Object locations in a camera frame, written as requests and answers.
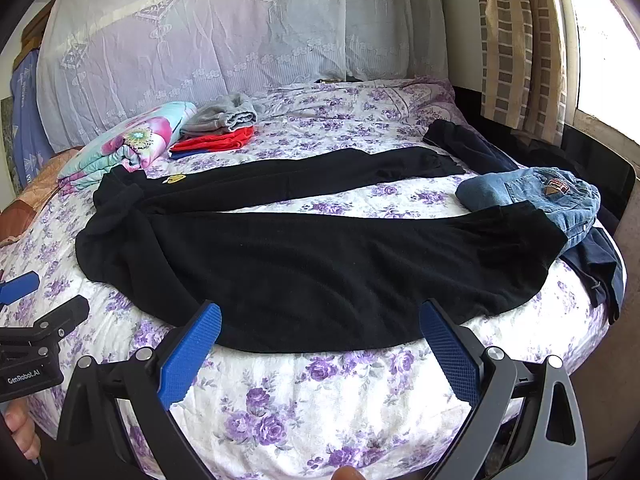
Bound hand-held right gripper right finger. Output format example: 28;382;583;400
419;299;587;480

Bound folded floral quilt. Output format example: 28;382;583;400
57;101;198;192

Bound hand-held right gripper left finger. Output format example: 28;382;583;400
56;301;222;480

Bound lace-covered headboard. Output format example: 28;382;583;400
36;0;448;153

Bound bed with purple floral sheet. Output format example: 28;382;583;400
0;76;626;480

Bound folded grey garment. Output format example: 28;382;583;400
179;92;258;137

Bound black pants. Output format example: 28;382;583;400
75;147;568;354

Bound blue patterned cloth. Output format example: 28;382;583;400
10;47;53;188

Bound bright window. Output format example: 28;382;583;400
565;0;640;136

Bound green wall picture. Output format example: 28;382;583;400
0;97;17;196

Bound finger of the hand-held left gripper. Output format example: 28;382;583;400
0;270;41;307
29;295;91;357

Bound blue denim jeans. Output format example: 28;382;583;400
456;166;602;251

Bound person's left hand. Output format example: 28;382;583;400
2;400;42;462

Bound folded red garment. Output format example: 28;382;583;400
169;127;256;154

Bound beige checked curtain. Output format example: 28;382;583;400
475;0;571;146

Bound orange brown pillow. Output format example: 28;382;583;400
0;147;83;247

